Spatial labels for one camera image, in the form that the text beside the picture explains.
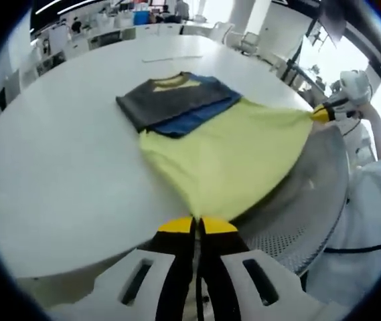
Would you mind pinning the blue container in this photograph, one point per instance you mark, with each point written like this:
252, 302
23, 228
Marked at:
141, 16

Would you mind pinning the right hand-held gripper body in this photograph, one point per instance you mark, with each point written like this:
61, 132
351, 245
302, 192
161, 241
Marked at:
354, 87

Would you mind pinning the long white counter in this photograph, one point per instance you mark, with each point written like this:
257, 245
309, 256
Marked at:
126, 33

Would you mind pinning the black panel stand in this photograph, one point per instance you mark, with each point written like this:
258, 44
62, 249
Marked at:
334, 20

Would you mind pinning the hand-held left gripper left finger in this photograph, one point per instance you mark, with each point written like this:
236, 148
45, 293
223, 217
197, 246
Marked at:
176, 287

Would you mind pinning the white table strip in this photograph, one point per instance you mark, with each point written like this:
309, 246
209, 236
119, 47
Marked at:
173, 59

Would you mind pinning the white mesh office chair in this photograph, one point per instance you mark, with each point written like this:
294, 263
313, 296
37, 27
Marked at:
222, 32
250, 43

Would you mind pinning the yellow garment blue grey sleeves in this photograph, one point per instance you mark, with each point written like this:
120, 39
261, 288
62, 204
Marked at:
227, 150

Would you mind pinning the white perforated chair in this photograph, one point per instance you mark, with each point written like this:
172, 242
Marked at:
297, 227

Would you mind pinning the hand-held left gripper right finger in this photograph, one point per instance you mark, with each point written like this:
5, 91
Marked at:
220, 287

